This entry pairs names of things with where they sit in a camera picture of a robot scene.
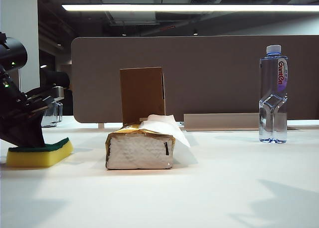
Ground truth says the beige desk cable tray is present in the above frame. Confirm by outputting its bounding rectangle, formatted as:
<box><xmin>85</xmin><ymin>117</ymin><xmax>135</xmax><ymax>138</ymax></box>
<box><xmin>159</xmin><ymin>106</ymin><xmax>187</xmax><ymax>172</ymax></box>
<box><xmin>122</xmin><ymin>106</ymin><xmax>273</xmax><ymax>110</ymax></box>
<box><xmin>183</xmin><ymin>113</ymin><xmax>287</xmax><ymax>132</ymax></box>

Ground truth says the yellow sponge with green scourer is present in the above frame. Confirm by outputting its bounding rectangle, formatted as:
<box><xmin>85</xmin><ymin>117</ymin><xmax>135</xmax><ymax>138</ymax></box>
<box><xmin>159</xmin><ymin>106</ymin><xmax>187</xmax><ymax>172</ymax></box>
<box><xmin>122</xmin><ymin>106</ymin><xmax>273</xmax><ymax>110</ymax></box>
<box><xmin>6</xmin><ymin>137</ymin><xmax>74</xmax><ymax>168</ymax></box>

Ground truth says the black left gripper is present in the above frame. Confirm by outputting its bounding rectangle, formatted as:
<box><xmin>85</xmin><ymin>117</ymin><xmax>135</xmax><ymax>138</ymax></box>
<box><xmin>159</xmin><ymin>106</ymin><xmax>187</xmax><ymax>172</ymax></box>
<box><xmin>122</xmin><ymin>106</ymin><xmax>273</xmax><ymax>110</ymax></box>
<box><xmin>0</xmin><ymin>64</ymin><xmax>65</xmax><ymax>148</ymax></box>

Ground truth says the clear plastic measuring cup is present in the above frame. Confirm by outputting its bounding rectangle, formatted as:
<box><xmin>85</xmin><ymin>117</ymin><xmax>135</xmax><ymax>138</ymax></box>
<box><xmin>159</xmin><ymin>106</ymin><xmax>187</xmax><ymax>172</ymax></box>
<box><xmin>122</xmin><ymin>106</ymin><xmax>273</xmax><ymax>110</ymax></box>
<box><xmin>41</xmin><ymin>102</ymin><xmax>63</xmax><ymax>128</ymax></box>

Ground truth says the wide brown desk partition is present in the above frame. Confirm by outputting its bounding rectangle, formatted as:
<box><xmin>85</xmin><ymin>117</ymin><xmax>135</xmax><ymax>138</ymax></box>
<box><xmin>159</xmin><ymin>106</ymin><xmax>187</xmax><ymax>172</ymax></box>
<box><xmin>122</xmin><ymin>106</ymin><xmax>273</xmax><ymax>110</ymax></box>
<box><xmin>71</xmin><ymin>35</ymin><xmax>319</xmax><ymax>124</ymax></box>

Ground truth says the gold tissue pack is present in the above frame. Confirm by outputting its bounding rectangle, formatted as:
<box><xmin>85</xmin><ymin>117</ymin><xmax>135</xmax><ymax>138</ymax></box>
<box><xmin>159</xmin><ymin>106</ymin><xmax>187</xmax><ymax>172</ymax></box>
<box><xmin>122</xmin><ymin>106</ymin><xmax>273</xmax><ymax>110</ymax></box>
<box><xmin>105</xmin><ymin>123</ymin><xmax>175</xmax><ymax>171</ymax></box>

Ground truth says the black office chair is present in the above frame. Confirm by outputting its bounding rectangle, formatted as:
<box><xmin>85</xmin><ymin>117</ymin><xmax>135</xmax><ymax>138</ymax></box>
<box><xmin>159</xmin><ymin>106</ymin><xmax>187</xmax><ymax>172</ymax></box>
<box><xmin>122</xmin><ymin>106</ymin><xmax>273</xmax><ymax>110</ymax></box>
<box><xmin>39</xmin><ymin>69</ymin><xmax>73</xmax><ymax>116</ymax></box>

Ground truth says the clear plastic water bottle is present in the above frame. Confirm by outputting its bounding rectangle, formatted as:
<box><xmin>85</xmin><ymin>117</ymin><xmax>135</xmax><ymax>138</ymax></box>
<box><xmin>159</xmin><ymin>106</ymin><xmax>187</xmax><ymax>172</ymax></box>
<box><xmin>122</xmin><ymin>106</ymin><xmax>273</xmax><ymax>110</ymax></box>
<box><xmin>258</xmin><ymin>44</ymin><xmax>289</xmax><ymax>144</ymax></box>

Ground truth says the long ceiling light strip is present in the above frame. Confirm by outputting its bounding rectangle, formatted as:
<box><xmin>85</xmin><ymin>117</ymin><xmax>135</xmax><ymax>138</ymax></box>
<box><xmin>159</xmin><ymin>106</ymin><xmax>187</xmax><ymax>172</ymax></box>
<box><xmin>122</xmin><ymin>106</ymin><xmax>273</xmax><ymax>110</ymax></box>
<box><xmin>61</xmin><ymin>3</ymin><xmax>319</xmax><ymax>13</ymax></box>

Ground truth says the brown cardboard box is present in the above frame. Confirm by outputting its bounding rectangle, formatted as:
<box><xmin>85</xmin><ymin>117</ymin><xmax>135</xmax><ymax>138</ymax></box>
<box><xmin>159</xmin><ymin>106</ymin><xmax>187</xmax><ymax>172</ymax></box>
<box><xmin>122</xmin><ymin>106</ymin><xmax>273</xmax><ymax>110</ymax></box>
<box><xmin>119</xmin><ymin>67</ymin><xmax>166</xmax><ymax>125</ymax></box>

